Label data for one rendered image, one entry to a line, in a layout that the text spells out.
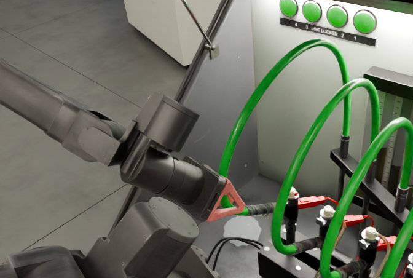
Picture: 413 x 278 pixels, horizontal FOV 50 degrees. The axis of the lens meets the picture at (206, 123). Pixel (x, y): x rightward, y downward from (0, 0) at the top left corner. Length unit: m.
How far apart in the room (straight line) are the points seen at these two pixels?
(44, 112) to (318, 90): 0.66
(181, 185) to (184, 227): 0.20
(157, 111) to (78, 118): 0.11
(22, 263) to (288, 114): 0.88
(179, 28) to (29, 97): 2.98
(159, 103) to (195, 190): 0.13
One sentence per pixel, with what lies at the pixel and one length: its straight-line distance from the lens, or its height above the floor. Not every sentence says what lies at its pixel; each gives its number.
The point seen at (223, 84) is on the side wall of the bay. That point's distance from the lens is 1.09.
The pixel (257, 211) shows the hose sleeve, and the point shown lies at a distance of 0.77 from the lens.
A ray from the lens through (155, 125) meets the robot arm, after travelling 0.58.
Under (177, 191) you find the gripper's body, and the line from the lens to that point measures 0.61.
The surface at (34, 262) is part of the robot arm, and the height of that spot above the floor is 1.46.
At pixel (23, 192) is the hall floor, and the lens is 2.92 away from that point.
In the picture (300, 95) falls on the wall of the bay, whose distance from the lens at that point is 1.11.
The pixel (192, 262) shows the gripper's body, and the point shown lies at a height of 1.34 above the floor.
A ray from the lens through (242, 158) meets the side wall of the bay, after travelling 1.27.
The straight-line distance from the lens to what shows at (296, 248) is 0.76.
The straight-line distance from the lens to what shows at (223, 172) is 0.65.
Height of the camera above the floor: 1.74
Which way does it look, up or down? 34 degrees down
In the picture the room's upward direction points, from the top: 7 degrees counter-clockwise
